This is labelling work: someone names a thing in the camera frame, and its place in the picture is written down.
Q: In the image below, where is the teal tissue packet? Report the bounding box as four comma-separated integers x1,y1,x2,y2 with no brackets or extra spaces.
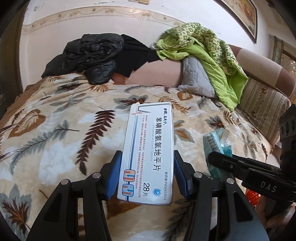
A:
203,128,232,179

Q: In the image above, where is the grey quilted pillow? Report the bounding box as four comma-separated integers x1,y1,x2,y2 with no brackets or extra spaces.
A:
178,56,218,99

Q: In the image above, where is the red plastic basket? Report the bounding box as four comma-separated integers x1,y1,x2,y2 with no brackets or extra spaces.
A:
245,189,261,207

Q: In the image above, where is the green patterned quilt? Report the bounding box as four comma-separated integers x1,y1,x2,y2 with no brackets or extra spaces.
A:
156,22,249,112

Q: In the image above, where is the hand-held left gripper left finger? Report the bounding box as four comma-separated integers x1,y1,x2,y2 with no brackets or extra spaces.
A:
26,150,123,241

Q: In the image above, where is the large framed painting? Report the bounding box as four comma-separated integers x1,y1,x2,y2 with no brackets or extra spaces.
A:
218,0,258,44

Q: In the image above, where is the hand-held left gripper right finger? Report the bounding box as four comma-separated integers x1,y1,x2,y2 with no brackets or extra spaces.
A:
173,150,264,241

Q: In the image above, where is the pink brown sofa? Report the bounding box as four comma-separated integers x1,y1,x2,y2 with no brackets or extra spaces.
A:
113,44,290,102

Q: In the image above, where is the black cloth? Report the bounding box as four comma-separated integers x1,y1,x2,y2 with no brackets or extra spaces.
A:
112,34,164,78

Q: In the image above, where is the person's right hand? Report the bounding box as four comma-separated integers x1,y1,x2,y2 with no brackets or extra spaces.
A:
254,196,296,234

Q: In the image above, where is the striped sofa cushion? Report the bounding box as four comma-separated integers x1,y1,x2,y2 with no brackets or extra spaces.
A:
235,77,291,144

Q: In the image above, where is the white medicine box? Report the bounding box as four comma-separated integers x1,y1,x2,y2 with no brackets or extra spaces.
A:
117,101,174,206

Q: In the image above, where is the black puffer jacket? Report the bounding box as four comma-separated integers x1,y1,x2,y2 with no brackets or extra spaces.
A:
42,33,125,85

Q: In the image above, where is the leaf print blanket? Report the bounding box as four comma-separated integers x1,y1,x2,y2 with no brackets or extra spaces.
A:
0,73,272,241

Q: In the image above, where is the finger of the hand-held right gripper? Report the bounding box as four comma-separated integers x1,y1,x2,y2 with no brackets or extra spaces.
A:
207,151,281,183

